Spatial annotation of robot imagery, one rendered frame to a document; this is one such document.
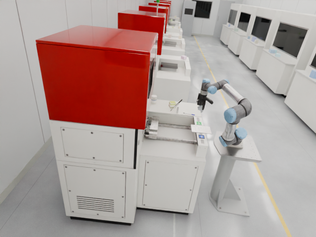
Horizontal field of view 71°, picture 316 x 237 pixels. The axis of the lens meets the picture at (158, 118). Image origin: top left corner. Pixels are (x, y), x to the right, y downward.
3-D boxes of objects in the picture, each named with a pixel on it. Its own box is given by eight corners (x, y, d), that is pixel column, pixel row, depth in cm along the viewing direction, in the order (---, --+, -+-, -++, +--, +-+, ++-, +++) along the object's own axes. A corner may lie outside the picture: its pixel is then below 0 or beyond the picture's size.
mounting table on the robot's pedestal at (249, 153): (248, 145, 260) (251, 135, 254) (258, 170, 222) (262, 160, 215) (209, 139, 263) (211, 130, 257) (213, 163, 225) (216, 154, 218)
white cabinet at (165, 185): (136, 212, 247) (139, 155, 207) (145, 157, 331) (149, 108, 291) (193, 218, 246) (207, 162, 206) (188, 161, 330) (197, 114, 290)
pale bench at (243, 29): (234, 56, 974) (248, 6, 876) (226, 48, 1131) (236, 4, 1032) (259, 59, 973) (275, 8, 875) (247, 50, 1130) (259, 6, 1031)
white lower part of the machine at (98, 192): (66, 221, 231) (55, 160, 190) (91, 167, 302) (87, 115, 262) (133, 229, 230) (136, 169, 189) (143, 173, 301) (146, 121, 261)
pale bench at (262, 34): (249, 72, 783) (268, 9, 684) (237, 59, 940) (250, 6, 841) (280, 75, 782) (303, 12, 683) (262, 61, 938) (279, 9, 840)
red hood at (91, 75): (49, 119, 171) (34, 39, 142) (85, 82, 241) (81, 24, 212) (145, 130, 170) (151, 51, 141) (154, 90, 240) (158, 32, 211)
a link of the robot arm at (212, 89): (220, 84, 203) (214, 80, 212) (209, 89, 202) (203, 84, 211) (221, 91, 208) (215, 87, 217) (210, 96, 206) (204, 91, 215)
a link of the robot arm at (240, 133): (245, 138, 222) (250, 135, 210) (233, 144, 221) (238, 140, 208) (240, 128, 226) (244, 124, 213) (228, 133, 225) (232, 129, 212)
